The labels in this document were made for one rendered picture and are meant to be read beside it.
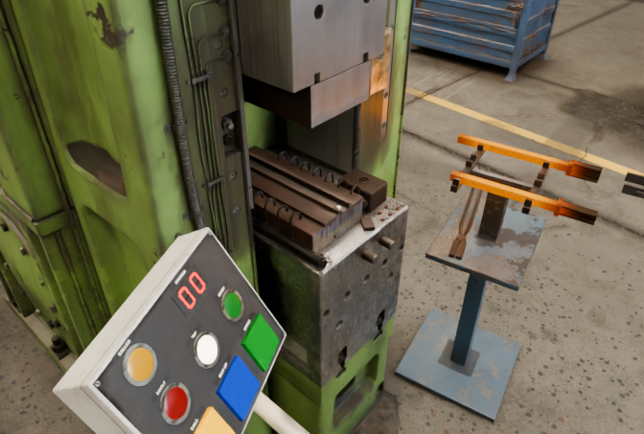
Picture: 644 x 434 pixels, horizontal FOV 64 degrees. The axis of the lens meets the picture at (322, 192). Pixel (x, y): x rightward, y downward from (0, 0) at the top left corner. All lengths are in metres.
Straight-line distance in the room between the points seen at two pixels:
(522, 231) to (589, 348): 0.81
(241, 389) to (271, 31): 0.64
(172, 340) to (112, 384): 0.12
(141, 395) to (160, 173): 0.43
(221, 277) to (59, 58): 0.64
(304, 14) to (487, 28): 4.05
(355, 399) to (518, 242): 0.78
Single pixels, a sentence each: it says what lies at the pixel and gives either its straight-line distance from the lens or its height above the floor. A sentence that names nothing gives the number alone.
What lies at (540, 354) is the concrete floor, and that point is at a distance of 2.43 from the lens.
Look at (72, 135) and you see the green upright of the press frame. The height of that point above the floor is 1.18.
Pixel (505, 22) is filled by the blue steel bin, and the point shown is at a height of 0.48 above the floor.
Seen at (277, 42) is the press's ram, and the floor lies 1.46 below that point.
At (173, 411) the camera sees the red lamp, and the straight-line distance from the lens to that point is 0.84.
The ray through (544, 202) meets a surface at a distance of 1.56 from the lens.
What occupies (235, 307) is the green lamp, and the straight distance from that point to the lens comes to 0.95.
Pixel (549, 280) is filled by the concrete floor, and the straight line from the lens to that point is 2.78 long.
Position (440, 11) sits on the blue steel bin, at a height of 0.46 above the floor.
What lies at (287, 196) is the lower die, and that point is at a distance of 1.37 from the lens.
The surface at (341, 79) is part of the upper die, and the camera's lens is 1.12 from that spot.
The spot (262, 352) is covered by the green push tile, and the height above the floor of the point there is 1.00.
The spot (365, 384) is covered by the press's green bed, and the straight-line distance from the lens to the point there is 1.98.
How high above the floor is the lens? 1.77
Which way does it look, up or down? 34 degrees down
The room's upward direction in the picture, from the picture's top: straight up
